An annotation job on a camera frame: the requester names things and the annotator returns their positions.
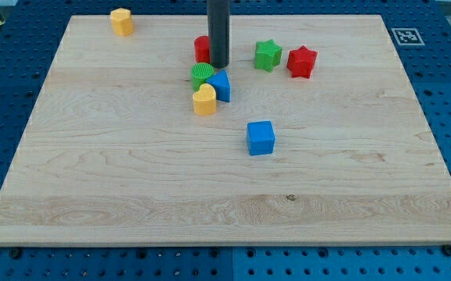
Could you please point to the red star block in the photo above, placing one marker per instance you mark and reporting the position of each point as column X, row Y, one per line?
column 301, row 62

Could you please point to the blue cube block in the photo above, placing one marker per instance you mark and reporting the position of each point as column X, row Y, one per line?
column 260, row 138

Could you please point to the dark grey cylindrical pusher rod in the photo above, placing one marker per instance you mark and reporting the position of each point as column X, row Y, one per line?
column 218, row 14

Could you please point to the green cylinder block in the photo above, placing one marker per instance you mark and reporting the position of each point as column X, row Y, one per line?
column 200, row 72

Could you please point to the yellow hexagon block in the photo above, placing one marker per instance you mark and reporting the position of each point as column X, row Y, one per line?
column 122, row 23

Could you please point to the red cylinder block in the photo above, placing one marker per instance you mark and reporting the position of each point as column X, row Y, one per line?
column 202, row 49

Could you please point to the yellow heart block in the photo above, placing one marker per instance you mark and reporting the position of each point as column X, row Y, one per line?
column 204, row 100

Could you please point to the light wooden board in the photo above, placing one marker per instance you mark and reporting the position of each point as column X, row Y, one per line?
column 114, row 156

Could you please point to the blue triangle block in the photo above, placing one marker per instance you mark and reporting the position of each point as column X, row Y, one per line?
column 221, row 84

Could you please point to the white fiducial marker tag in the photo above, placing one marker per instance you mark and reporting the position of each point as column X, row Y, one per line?
column 407, row 36

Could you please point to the green star block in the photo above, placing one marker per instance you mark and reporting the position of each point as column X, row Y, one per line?
column 267, row 55

